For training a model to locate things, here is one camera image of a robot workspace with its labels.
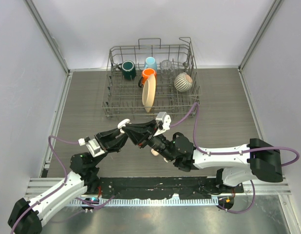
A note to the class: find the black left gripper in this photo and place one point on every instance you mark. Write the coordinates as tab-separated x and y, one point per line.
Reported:
108	142

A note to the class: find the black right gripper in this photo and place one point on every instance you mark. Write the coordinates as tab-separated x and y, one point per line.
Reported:
141	133

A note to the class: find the white earbud charging case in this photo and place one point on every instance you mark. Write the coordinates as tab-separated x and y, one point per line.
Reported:
122	124

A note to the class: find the pink earbud charging case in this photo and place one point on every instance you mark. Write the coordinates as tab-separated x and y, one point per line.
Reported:
155	153

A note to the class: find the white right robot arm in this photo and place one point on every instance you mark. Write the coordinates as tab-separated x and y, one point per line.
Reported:
255	160

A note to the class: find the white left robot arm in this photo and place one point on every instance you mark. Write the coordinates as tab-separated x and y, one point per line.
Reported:
29	216

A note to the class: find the beige plate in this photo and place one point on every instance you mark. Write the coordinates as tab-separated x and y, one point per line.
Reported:
148	94

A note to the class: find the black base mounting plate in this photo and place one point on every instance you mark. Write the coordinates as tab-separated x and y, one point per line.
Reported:
188	187

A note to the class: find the orange mug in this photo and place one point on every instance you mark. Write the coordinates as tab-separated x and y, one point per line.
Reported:
145	75

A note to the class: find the striped ceramic bowl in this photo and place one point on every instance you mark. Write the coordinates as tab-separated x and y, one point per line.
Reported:
183	82

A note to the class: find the clear glass cup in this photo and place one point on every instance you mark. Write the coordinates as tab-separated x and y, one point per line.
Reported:
166	69

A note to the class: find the dark green mug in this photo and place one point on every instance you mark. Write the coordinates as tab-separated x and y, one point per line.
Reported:
128	69

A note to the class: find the light blue mug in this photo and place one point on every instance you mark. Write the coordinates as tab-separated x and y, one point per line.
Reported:
150	62

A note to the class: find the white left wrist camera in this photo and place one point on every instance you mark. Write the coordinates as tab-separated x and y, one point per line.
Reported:
94	148

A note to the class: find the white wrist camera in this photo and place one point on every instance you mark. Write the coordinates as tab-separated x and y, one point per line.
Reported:
163	121
94	148

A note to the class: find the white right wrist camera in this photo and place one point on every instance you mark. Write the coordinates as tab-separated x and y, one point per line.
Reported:
163	121

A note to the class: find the grey wire dish rack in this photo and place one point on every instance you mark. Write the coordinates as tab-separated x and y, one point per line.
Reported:
123	98

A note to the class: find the white slotted cable duct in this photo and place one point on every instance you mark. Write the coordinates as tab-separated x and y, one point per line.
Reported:
174	201

